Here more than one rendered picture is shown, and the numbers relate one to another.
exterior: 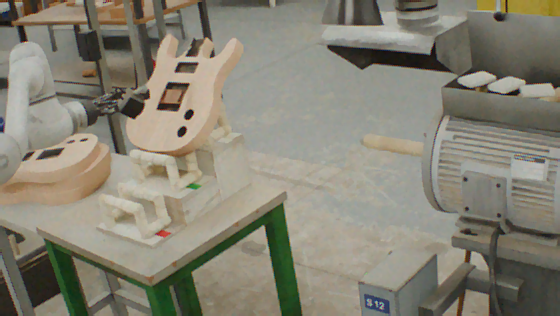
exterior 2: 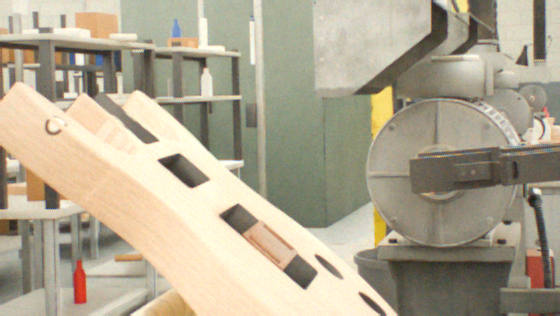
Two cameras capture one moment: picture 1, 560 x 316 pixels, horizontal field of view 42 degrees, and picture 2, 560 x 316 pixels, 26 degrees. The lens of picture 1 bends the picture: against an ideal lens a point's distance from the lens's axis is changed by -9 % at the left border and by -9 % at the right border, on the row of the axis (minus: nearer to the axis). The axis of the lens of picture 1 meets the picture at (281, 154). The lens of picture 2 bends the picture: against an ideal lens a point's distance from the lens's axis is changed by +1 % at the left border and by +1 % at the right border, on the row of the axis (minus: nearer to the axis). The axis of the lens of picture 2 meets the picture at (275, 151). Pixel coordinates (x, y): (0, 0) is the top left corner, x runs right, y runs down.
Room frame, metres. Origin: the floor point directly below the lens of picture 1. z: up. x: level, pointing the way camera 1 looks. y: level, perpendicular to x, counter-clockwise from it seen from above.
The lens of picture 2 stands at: (2.83, 1.21, 1.40)
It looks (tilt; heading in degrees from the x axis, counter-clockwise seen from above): 3 degrees down; 239
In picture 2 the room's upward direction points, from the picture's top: 1 degrees counter-clockwise
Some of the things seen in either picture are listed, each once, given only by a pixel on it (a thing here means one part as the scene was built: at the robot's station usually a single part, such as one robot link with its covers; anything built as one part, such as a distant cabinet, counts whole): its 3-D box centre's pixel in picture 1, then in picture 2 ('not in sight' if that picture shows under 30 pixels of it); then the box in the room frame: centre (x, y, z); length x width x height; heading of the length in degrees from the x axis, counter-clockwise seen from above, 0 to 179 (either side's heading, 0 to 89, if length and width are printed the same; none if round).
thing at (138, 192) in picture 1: (139, 192); not in sight; (2.11, 0.44, 1.04); 0.20 x 0.03 x 0.03; 48
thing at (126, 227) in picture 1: (139, 226); not in sight; (2.08, 0.46, 0.94); 0.27 x 0.15 x 0.01; 49
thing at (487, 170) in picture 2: not in sight; (483, 171); (2.17, 0.46, 1.33); 0.05 x 0.03 x 0.01; 137
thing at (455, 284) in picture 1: (448, 292); (557, 301); (1.34, -0.30, 1.02); 0.19 x 0.04 x 0.04; 136
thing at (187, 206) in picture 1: (170, 194); not in sight; (2.20, 0.36, 0.98); 0.27 x 0.16 x 0.09; 49
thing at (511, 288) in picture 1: (495, 284); (519, 292); (1.33, -0.41, 1.02); 0.13 x 0.04 x 0.04; 46
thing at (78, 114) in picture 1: (72, 118); not in sight; (1.99, 0.55, 1.34); 0.09 x 0.06 x 0.09; 47
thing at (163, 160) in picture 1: (151, 158); not in sight; (2.17, 0.39, 1.12); 0.20 x 0.03 x 0.03; 48
